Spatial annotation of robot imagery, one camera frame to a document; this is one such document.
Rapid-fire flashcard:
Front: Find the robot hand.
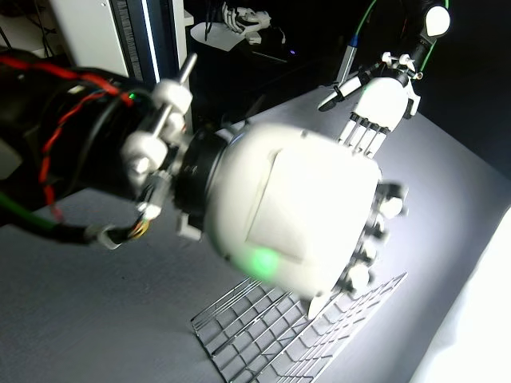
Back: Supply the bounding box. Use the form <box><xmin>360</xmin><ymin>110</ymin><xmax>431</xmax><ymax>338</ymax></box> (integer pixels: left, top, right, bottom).
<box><xmin>318</xmin><ymin>68</ymin><xmax>414</xmax><ymax>161</ymax></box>
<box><xmin>203</xmin><ymin>121</ymin><xmax>409</xmax><ymax>320</ymax></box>

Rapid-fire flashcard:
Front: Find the black device with blue light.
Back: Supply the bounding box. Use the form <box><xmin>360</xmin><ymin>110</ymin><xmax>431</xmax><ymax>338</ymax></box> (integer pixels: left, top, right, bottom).
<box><xmin>251</xmin><ymin>26</ymin><xmax>301</xmax><ymax>64</ymax></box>

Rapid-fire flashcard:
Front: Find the wire dish rack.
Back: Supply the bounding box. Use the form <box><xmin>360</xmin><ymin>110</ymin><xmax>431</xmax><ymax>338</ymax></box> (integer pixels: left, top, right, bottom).
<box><xmin>190</xmin><ymin>270</ymin><xmax>409</xmax><ymax>383</ymax></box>

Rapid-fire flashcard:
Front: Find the green cable with grey connector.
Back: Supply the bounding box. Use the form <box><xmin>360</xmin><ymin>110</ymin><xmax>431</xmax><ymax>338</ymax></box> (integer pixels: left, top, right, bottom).
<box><xmin>338</xmin><ymin>0</ymin><xmax>379</xmax><ymax>88</ymax></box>

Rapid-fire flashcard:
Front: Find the white cabinet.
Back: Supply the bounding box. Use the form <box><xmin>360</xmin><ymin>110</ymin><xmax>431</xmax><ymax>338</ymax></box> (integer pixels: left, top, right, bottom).
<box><xmin>50</xmin><ymin>0</ymin><xmax>193</xmax><ymax>87</ymax></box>

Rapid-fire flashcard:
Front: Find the white round sheet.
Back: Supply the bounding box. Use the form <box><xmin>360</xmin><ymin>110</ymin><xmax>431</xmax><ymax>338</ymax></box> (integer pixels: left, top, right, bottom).
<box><xmin>190</xmin><ymin>22</ymin><xmax>249</xmax><ymax>53</ymax></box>

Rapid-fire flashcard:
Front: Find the grey table cloth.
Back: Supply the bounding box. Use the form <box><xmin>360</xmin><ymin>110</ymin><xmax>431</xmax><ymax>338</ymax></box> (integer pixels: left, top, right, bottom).
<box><xmin>0</xmin><ymin>93</ymin><xmax>511</xmax><ymax>383</ymax></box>

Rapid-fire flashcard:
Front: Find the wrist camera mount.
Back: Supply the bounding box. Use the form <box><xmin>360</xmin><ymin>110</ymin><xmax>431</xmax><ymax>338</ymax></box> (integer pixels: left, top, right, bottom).
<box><xmin>405</xmin><ymin>84</ymin><xmax>421</xmax><ymax>119</ymax></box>

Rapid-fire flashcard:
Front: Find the spare white robot hand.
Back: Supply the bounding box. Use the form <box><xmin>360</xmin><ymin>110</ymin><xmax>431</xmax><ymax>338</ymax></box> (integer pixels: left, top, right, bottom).
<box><xmin>220</xmin><ymin>1</ymin><xmax>273</xmax><ymax>34</ymax></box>

